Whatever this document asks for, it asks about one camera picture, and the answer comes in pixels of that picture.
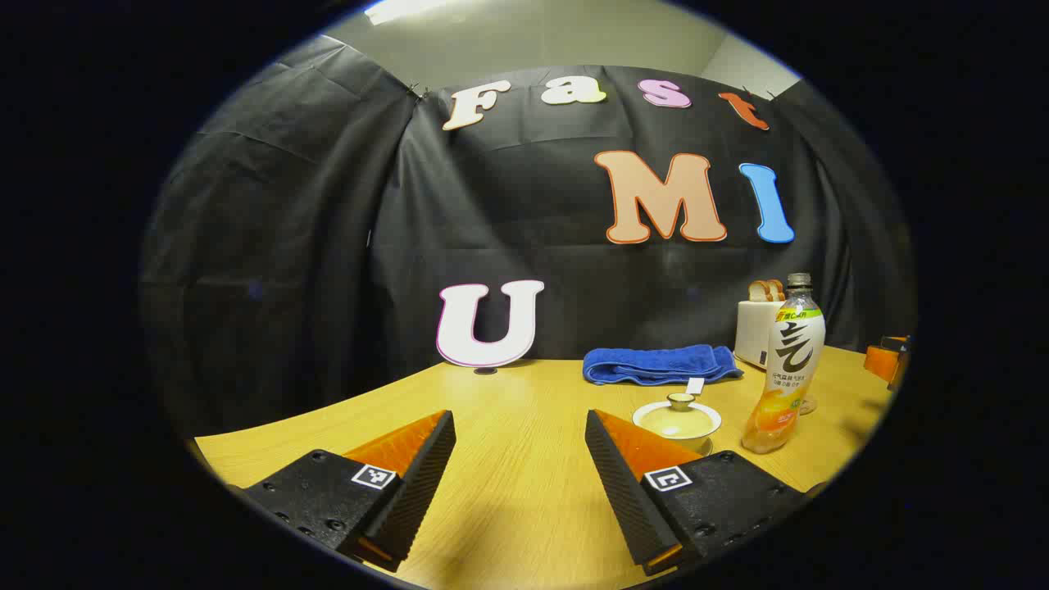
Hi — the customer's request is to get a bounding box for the plastic water bottle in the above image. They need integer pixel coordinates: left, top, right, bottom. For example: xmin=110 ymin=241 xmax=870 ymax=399
xmin=742 ymin=273 xmax=827 ymax=455

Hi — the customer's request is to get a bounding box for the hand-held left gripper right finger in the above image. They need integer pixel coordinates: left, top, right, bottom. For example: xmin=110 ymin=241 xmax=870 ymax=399
xmin=584 ymin=409 xmax=812 ymax=576

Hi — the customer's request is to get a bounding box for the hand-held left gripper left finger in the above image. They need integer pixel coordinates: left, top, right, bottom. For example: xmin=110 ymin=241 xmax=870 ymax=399
xmin=243 ymin=410 xmax=457 ymax=573

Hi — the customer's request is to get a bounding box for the white toaster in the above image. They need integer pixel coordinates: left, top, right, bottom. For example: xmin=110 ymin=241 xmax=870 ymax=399
xmin=733 ymin=299 xmax=788 ymax=370

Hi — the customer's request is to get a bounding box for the white teacup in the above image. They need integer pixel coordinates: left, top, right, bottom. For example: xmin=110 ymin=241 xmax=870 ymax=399
xmin=632 ymin=400 xmax=723 ymax=453

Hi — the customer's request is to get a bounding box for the cream teacup lid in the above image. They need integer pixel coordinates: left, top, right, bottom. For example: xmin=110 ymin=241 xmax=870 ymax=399
xmin=641 ymin=393 xmax=712 ymax=437

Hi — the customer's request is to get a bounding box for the black backdrop cloth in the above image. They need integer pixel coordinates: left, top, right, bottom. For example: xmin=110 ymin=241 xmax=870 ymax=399
xmin=139 ymin=34 xmax=917 ymax=439

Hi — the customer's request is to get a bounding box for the blue folded towel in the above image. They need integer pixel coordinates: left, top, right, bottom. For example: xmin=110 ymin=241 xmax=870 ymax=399
xmin=583 ymin=344 xmax=744 ymax=395

